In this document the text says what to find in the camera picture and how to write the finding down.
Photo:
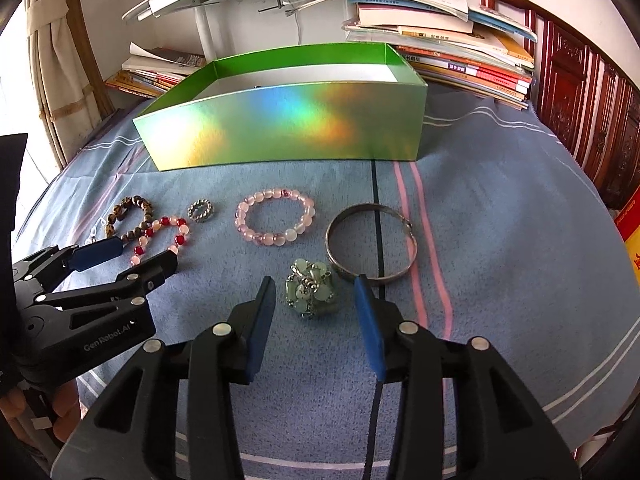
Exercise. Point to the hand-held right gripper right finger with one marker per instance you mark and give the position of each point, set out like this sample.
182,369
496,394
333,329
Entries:
370,330

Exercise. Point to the small stack of books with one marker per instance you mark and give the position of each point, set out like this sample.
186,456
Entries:
150,72

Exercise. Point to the dark wooden headboard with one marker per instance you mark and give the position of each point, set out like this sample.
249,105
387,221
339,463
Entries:
580,85

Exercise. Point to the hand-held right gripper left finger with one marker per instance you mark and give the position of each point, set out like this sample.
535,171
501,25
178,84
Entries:
262,320

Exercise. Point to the large stack of books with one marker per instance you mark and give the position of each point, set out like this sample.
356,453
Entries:
450,45

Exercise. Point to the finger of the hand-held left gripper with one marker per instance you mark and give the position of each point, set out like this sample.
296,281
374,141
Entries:
150,272
97,252

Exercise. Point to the green holographic box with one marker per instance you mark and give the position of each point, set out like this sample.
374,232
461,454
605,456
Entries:
280,120

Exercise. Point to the blue striped bed sheet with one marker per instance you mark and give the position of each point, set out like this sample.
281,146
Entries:
500,235

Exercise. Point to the red and yellow box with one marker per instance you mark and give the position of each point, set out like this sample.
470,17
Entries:
631,240

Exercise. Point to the silver bangle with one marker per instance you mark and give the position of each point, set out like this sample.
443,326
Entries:
332,255

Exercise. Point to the person's left hand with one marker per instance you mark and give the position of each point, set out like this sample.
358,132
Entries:
62,405

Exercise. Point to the beige curtain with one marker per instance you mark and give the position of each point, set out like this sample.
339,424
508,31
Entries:
60,60

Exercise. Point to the white desk pole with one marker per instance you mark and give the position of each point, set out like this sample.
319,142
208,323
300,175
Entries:
205,35

